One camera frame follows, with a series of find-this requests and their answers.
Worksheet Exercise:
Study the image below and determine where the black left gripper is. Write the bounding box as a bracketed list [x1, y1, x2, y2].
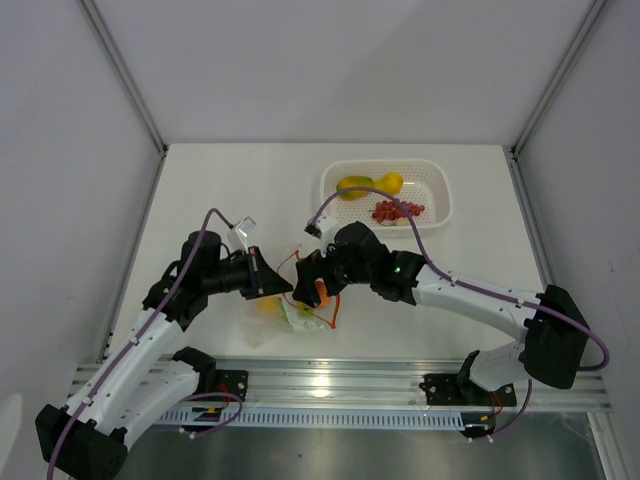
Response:
[203, 245, 293, 300]

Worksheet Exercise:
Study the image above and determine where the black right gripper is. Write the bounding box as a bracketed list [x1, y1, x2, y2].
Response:
[293, 244, 373, 309]

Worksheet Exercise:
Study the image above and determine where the orange with green leaf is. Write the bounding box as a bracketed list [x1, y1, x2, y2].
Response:
[256, 296, 282, 317]

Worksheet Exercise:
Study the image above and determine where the red orange peach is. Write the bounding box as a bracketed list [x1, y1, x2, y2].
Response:
[314, 280, 332, 309]

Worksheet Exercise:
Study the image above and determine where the clear zip bag orange zipper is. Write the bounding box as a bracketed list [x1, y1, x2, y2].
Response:
[242, 242, 342, 349]

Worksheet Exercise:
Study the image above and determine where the green apple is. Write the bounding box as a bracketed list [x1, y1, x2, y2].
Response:
[296, 301, 314, 316]

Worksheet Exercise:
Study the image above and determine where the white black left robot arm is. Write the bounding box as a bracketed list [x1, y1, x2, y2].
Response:
[35, 231, 293, 479]

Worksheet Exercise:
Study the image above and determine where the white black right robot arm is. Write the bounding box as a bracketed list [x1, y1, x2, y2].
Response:
[293, 222, 589, 404]

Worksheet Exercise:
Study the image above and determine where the green yellow mango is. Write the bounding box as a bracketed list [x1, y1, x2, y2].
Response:
[336, 175, 374, 201]

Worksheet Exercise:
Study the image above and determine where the red grape bunch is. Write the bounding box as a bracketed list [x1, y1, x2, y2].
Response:
[370, 201, 426, 224]

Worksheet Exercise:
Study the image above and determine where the yellow lemon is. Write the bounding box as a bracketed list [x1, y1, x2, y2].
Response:
[374, 172, 404, 196]

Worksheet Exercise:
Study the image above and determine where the white perforated plastic basket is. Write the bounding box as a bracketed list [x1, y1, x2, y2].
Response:
[319, 158, 452, 239]

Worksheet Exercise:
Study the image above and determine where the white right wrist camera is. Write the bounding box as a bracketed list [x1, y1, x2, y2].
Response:
[304, 214, 338, 239]

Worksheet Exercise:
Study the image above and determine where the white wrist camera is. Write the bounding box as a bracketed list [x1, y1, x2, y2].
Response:
[304, 214, 338, 239]
[226, 216, 256, 252]

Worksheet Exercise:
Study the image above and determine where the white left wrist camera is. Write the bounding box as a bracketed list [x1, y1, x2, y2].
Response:
[226, 216, 256, 252]

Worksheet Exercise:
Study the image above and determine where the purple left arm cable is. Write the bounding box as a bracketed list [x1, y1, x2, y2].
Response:
[46, 207, 244, 479]

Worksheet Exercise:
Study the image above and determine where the aluminium mounting rail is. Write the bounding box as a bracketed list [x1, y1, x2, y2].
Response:
[68, 356, 612, 413]

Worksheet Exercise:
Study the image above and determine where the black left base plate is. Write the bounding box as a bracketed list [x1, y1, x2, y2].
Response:
[195, 369, 249, 401]

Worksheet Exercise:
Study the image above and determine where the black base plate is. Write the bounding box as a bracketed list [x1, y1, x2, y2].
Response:
[195, 369, 249, 401]
[419, 373, 517, 407]

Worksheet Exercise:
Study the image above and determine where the white slotted cable duct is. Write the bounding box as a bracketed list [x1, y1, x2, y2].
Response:
[156, 406, 465, 431]

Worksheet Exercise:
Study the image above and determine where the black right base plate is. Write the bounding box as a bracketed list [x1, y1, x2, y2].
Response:
[419, 373, 517, 407]

